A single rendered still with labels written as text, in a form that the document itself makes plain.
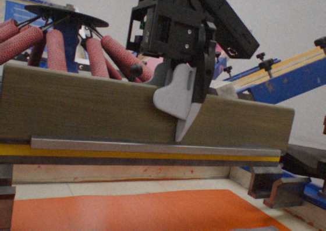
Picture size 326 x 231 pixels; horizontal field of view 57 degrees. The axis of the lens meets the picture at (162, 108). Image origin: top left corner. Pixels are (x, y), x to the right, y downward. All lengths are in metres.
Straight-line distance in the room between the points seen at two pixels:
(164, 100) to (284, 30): 2.70
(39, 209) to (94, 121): 0.16
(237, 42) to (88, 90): 0.20
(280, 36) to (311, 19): 0.30
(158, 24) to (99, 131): 0.13
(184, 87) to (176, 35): 0.06
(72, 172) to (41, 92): 0.24
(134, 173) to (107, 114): 0.25
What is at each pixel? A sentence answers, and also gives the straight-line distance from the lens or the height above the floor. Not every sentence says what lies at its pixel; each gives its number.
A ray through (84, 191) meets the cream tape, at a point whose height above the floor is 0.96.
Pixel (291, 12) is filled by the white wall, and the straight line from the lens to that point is 3.01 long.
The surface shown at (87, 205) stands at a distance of 0.46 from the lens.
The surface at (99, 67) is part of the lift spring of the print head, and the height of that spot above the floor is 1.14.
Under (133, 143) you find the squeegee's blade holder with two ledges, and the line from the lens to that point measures 0.33.
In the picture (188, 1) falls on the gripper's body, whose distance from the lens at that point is 0.37.
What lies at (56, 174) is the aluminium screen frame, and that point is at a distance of 0.52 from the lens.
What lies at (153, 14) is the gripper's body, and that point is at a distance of 0.33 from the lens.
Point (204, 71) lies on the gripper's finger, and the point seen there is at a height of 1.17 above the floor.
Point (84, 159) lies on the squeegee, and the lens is 0.35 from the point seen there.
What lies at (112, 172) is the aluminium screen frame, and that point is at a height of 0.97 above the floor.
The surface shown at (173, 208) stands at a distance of 0.49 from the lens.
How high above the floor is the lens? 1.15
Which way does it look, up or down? 6 degrees down
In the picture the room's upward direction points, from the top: 10 degrees clockwise
